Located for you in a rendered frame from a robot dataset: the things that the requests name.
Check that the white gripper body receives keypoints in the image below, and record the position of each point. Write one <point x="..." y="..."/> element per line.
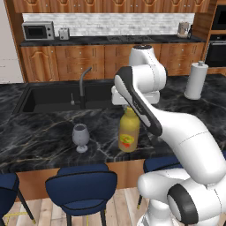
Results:
<point x="119" y="97"/>

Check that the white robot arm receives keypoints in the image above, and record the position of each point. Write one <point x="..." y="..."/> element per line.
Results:
<point x="188" y="138"/>

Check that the yellow juice bottle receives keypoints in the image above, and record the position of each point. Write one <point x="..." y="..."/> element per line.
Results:
<point x="129" y="129"/>

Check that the grey wine glass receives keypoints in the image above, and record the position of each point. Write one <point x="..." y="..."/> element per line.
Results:
<point x="80" y="135"/>

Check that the dark grey tap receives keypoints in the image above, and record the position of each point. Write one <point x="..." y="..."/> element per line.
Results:
<point x="82" y="85"/>

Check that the wooden base cupboard run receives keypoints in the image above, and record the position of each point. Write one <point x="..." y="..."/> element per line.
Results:
<point x="73" y="60"/>

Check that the black hob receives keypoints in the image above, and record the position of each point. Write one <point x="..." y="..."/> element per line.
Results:
<point x="129" y="38"/>

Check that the black sink basin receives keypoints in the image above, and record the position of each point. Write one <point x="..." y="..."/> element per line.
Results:
<point x="53" y="97"/>

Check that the white paper towel roll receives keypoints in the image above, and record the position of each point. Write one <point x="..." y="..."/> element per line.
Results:
<point x="195" y="81"/>

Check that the blue bar stool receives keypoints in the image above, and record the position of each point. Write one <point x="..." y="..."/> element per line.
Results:
<point x="81" y="186"/>
<point x="8" y="191"/>
<point x="160" y="164"/>

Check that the silver toaster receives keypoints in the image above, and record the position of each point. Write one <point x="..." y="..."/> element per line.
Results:
<point x="64" y="33"/>

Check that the beige coffee machine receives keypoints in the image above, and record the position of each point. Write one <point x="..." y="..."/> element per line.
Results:
<point x="183" y="29"/>

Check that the grey microwave oven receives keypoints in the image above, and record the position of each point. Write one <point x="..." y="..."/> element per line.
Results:
<point x="37" y="30"/>

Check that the wooden wall cupboard run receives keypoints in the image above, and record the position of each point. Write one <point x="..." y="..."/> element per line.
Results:
<point x="111" y="5"/>

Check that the black wall oven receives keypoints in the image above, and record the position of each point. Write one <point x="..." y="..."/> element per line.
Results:
<point x="217" y="38"/>

